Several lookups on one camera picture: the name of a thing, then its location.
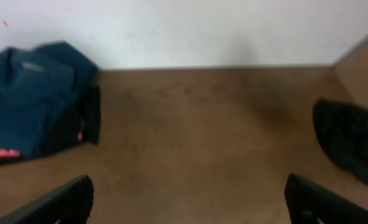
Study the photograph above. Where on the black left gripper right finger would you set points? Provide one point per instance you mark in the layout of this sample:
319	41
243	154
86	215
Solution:
309	202

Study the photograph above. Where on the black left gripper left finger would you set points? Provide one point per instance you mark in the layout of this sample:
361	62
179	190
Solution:
71	203

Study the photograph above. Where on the blue polo shirt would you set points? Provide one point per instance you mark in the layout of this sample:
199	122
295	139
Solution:
36	87

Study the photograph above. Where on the black folded garment red trim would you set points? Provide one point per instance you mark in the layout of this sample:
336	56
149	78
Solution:
78	124

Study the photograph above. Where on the black garment at right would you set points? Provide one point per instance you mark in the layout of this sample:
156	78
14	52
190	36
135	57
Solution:
342	132

